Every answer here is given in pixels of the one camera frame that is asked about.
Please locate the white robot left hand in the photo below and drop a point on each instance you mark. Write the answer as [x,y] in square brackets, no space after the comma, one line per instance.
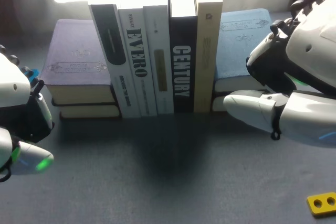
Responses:
[13,87]

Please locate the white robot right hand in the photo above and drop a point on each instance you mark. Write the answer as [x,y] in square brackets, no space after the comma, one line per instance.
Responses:
[307,40]

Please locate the blue embossed book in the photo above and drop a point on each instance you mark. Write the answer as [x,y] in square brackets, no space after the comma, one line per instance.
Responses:
[239,45]

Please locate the purple embossed book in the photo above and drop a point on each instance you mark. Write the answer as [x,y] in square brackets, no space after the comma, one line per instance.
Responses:
[76,53]

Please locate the cream hardcover book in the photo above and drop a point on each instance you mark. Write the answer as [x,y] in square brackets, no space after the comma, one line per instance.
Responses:
[207,51]

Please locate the white book with black oval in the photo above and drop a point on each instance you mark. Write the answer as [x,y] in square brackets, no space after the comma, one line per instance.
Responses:
[115,56]

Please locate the white book EVERO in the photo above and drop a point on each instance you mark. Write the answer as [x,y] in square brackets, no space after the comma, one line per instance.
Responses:
[139,51]

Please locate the white book with gold label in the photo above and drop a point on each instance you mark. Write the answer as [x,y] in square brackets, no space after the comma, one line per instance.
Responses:
[161,58]

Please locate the blue plastic toy piece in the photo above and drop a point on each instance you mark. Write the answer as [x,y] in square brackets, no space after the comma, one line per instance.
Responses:
[34,72]

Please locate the yellow block with two holes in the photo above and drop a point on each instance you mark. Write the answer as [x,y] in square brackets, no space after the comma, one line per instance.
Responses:
[323,204]

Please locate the grey table cloth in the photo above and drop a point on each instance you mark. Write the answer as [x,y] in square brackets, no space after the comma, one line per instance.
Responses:
[157,195]

